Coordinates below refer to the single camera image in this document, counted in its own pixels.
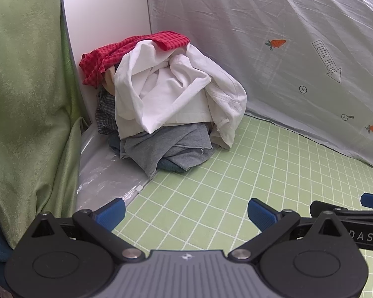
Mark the teal blue garment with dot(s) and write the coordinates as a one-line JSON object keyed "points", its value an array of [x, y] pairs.
{"points": [[171, 165]]}

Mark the carrot printed grey sheet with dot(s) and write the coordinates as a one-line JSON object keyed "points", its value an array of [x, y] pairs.
{"points": [[236, 37]]}

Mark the beige garment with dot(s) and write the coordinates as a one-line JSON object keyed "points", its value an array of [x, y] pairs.
{"points": [[109, 82]]}

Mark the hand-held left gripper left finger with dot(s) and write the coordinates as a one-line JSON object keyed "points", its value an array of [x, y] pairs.
{"points": [[112, 213]]}

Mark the dark plaid garment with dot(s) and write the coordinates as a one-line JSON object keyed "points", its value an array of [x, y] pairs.
{"points": [[105, 111]]}

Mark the grey garment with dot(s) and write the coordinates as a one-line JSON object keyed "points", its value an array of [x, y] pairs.
{"points": [[161, 149]]}

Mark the red checked shorts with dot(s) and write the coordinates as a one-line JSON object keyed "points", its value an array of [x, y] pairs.
{"points": [[102, 59]]}

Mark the white shirt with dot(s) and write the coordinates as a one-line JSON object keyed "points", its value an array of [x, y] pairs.
{"points": [[174, 99]]}

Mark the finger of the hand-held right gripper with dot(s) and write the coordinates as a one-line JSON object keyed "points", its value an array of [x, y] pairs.
{"points": [[371, 199]]}

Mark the clear plastic sheet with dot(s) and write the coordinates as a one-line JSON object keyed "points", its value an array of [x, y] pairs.
{"points": [[105, 173]]}

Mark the green grid mat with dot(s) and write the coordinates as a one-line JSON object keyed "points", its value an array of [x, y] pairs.
{"points": [[236, 177]]}

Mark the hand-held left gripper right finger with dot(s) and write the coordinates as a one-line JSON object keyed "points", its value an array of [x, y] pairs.
{"points": [[261, 214]]}

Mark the green curtain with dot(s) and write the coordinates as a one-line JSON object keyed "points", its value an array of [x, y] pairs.
{"points": [[25, 83]]}

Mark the white panel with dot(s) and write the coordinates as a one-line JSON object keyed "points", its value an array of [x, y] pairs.
{"points": [[105, 12]]}

